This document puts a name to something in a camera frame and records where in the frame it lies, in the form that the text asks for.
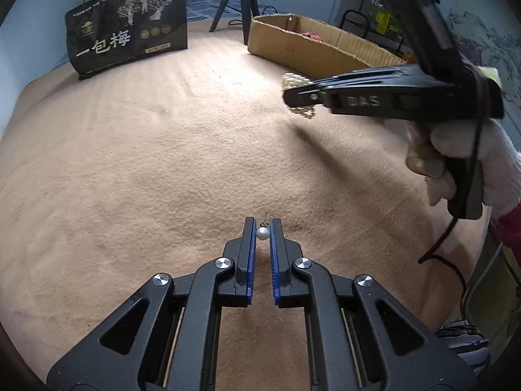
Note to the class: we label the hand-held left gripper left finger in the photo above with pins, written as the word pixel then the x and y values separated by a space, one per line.
pixel 251 260

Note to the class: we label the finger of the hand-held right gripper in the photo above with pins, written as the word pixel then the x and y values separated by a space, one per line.
pixel 305 98

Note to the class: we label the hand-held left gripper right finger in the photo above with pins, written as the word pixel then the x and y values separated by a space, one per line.
pixel 273 260

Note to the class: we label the pearl earring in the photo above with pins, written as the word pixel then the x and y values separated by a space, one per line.
pixel 262 234

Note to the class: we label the cardboard box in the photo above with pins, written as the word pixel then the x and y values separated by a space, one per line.
pixel 317 49

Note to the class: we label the person's right forearm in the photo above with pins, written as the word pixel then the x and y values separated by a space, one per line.
pixel 511 228

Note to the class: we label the person's right hand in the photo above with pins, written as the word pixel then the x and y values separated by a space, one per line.
pixel 502 163

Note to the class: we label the black clothes rack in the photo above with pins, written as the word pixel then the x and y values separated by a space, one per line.
pixel 346 20

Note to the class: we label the black tripod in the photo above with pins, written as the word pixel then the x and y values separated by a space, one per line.
pixel 248 8

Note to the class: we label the black printed snack bag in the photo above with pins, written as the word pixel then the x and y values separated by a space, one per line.
pixel 122 28

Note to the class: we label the striped cloth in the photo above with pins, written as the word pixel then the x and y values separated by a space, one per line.
pixel 464 346

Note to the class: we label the landscape wall scroll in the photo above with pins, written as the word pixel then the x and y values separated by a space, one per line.
pixel 488 36

